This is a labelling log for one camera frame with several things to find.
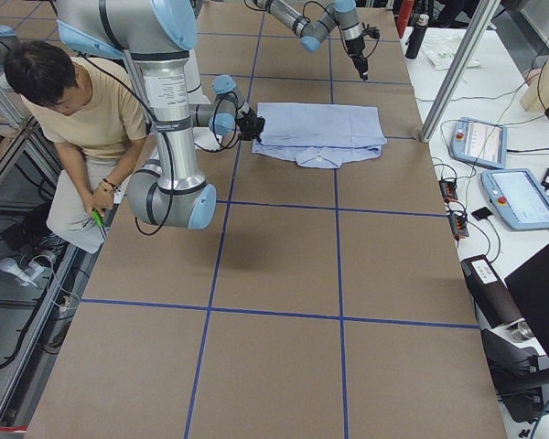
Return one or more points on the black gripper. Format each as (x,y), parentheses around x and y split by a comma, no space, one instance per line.
(355,47)
(251,124)

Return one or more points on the light blue striped shirt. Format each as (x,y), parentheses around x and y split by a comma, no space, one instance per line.
(323,136)

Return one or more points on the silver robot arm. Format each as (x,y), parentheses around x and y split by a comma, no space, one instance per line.
(336,14)
(158,36)

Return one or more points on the black water bottle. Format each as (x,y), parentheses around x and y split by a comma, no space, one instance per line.
(416,37)

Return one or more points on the upper teach pendant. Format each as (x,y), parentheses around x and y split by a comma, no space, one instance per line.
(478,143)

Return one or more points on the teach pendant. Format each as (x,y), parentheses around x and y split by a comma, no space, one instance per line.
(478,143)
(517,197)

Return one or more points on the orange connector board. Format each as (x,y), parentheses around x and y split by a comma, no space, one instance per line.
(448,190)

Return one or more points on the person in beige shirt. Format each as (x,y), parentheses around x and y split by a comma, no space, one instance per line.
(97,126)

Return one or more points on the lower teach pendant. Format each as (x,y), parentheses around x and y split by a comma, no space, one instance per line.
(517,197)

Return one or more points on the brown paper roll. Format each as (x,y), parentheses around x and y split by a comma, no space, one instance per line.
(489,291)

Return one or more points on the black monitor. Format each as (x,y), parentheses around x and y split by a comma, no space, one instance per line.
(528,286)

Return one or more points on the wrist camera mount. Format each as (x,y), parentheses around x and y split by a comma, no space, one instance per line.
(372,32)

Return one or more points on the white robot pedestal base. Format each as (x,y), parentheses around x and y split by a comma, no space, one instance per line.
(214,122)

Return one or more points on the aluminium frame post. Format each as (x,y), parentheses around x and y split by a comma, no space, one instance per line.
(476,28)

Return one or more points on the green handled tool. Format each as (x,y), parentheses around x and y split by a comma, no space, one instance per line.
(97,217)

